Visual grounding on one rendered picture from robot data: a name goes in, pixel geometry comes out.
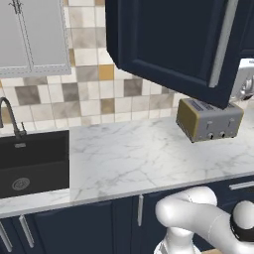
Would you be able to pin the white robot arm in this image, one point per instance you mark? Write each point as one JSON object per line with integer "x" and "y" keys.
{"x": 195, "y": 218}

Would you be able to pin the navy base cabinet door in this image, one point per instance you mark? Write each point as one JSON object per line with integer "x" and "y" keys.
{"x": 86, "y": 228}
{"x": 150, "y": 216}
{"x": 7, "y": 238}

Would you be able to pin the grey and gold toaster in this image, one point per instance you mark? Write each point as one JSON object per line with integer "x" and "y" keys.
{"x": 211, "y": 122}

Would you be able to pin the black sink basin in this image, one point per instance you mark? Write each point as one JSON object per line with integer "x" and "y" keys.
{"x": 33, "y": 163}

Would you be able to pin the dark grey sink tap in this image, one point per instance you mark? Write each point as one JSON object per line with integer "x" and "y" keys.
{"x": 11, "y": 117}

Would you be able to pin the navy drawer front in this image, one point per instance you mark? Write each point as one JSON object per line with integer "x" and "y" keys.
{"x": 236, "y": 195}

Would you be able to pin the white framed window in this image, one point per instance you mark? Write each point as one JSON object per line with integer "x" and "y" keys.
{"x": 33, "y": 36}

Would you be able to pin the navy wall cabinet door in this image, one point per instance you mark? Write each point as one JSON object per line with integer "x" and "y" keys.
{"x": 165, "y": 43}

